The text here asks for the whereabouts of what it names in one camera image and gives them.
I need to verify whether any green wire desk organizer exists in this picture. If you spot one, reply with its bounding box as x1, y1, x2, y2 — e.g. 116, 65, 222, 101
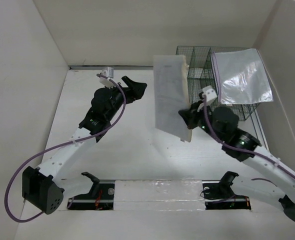
176, 45, 259, 121

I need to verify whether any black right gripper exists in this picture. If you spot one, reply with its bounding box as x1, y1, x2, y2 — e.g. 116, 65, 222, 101
178, 99, 224, 143

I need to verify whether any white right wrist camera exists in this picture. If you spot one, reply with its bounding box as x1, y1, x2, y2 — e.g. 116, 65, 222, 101
200, 85, 218, 106

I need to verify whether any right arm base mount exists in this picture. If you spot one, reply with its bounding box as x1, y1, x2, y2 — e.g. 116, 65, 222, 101
200, 171, 251, 210

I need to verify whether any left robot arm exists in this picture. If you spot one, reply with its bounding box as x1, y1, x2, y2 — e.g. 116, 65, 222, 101
22, 76, 147, 215

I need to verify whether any clear mesh pouch beige zipper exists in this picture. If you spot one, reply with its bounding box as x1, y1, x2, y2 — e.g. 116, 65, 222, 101
153, 55, 192, 142

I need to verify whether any clear mesh pouch purple zipper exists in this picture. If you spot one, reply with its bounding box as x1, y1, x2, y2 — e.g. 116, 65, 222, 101
211, 48, 274, 105

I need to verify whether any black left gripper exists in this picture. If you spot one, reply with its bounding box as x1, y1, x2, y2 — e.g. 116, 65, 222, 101
104, 76, 146, 121

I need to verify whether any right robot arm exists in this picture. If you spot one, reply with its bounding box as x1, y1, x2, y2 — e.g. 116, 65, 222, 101
178, 100, 295, 222

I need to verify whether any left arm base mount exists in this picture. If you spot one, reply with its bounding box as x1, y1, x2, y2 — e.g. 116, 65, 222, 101
67, 172, 116, 211

